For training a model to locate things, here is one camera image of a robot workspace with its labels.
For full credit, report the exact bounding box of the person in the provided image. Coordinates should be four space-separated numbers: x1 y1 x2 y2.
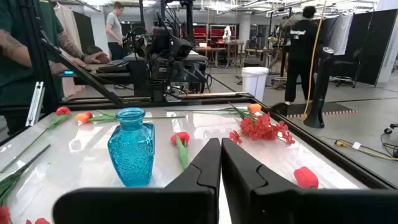
283 5 320 105
105 1 126 62
0 0 110 135

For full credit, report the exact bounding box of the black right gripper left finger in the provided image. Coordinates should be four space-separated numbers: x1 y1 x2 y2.
52 138 222 224

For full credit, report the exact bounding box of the tall blue glass vase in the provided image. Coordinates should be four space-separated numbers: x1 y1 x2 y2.
107 107 155 188

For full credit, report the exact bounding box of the grey operator desk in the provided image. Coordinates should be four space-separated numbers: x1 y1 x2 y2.
58 51 208 86

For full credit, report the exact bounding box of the grey hanging cloth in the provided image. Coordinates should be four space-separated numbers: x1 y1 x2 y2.
327 14 354 57

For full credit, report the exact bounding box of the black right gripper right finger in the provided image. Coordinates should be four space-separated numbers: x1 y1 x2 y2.
221 137 398 224

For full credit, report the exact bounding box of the black office chair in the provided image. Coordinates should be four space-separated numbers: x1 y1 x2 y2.
330 49 359 90

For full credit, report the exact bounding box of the red blossom flower bunch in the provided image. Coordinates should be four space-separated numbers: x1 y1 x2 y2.
0 144 51 224
228 102 296 146

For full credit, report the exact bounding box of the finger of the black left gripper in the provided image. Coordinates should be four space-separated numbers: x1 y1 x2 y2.
195 62 208 83
182 62 198 83

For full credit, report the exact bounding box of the black keyboard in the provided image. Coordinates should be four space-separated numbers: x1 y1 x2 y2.
96 58 130 74

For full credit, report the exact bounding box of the white plastic bin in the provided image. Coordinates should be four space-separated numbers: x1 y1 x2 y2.
241 67 270 102

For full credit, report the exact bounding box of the orange artificial tulip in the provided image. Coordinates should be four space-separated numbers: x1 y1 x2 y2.
166 103 263 114
74 109 187 124

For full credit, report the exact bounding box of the black room divider panel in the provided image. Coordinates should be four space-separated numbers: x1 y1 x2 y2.
356 9 398 86

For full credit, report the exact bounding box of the black tower fan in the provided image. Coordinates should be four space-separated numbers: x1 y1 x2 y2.
303 46 335 129

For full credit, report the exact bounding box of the yellow hanging cable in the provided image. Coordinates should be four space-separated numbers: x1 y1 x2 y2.
300 0 327 123

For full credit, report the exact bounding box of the red storage shelf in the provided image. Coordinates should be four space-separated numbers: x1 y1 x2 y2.
192 23 238 48

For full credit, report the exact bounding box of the black floor cable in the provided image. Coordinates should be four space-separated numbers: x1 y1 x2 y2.
380 123 398 159

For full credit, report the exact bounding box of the yellow floor cable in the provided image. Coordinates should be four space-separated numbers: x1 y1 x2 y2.
334 139 398 162

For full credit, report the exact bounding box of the wooden workbench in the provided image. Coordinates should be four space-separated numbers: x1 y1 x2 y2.
195 39 247 68

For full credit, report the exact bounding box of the silver aluminium profile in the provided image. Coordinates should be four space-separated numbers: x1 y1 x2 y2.
25 81 45 128

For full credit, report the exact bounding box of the green stem piece foreground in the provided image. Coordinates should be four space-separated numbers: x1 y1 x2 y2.
0 106 72 174

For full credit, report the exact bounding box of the flower stem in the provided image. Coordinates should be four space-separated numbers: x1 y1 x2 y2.
170 131 191 171

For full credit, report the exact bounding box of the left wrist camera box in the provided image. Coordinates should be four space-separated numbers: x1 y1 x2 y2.
169 37 194 60

